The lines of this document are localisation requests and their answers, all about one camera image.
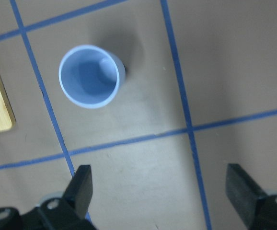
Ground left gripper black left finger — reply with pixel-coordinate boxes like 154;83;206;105
62;165;92;218

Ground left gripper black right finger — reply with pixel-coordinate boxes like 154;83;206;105
225;163;266;228

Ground light blue plastic cup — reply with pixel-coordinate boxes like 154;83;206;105
58;45;126;109

